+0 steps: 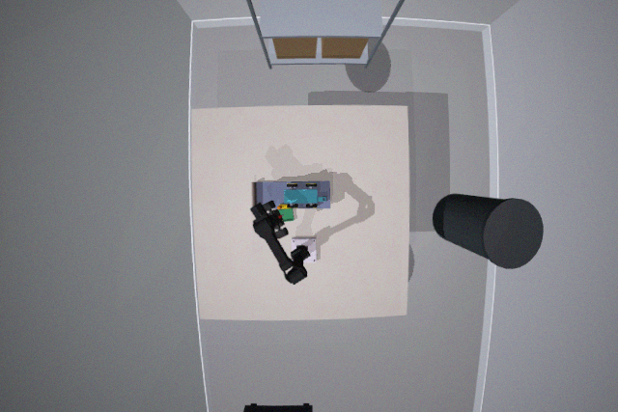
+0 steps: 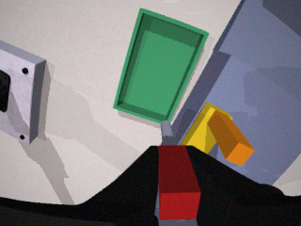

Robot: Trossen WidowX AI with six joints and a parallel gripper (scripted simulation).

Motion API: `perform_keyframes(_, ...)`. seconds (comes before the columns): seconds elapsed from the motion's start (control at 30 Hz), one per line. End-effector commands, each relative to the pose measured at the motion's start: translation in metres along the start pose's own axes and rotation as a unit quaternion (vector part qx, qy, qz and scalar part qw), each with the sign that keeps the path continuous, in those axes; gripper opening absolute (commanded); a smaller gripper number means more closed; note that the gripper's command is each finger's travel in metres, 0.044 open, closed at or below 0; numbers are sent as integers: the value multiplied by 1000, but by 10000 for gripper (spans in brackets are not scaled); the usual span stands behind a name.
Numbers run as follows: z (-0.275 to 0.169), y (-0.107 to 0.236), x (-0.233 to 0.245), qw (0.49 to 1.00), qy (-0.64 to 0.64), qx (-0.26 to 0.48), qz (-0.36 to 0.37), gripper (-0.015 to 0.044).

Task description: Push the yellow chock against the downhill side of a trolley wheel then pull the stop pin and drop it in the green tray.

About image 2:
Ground dark grey ramp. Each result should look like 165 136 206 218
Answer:
172 0 301 185

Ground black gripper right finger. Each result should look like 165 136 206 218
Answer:
185 144 301 226

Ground yellow wedge chock with orange handle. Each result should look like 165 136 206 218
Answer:
180 102 255 166

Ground green tray walls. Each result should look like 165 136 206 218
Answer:
113 8 210 123

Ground green tray floor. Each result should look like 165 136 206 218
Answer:
119 14 200 116

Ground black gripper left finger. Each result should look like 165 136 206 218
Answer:
0 146 159 226

